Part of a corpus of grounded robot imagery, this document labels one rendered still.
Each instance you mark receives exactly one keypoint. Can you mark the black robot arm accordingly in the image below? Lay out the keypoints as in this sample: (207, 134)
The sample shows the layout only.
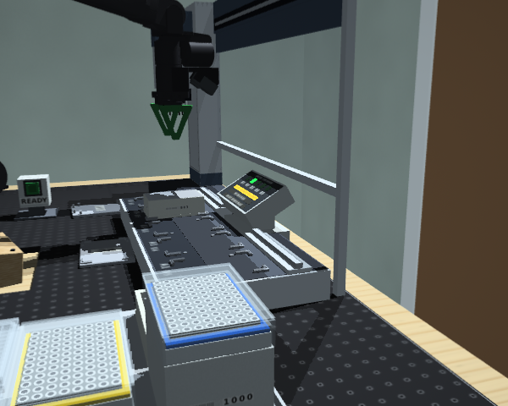
(197, 49)

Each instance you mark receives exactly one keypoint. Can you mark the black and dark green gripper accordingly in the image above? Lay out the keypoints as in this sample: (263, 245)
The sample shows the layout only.
(167, 100)

